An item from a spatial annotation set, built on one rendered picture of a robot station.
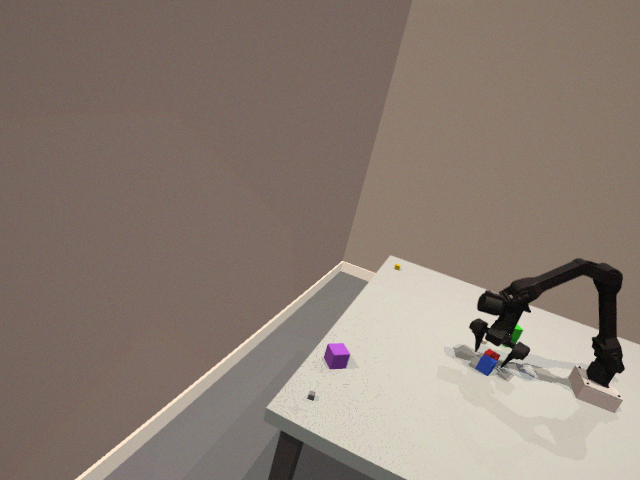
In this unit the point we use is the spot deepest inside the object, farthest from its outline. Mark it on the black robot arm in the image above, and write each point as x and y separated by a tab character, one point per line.
608	283

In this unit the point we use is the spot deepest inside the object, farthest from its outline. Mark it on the red block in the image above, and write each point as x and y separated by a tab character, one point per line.
492	354

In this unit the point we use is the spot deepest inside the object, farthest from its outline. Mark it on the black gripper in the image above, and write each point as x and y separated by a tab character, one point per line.
519	350

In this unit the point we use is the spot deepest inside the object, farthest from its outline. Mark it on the blue block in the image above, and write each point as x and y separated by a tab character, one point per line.
486	365

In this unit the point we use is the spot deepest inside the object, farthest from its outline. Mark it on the purple cube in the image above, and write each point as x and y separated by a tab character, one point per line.
337	356

